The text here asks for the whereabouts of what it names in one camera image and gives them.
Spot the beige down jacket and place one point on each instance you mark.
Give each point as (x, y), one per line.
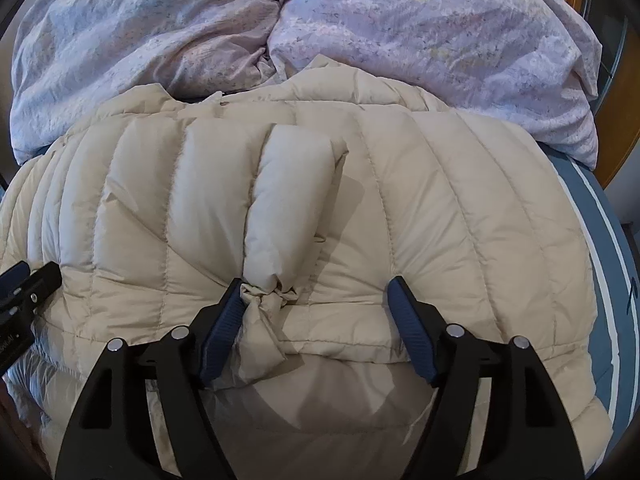
(440, 220)

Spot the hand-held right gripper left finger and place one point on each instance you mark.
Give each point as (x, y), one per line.
(225, 321)

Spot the blue white striped bedsheet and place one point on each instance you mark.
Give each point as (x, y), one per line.
(620, 280)

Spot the dark glass door panel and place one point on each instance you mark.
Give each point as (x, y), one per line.
(607, 35)

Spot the pink floral bedding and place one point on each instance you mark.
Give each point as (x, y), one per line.
(140, 35)
(440, 30)

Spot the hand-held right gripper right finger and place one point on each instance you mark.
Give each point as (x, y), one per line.
(412, 326)

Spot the wooden framed glass door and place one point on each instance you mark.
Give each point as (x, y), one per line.
(617, 155)

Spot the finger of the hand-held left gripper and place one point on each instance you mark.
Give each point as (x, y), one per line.
(42, 282)

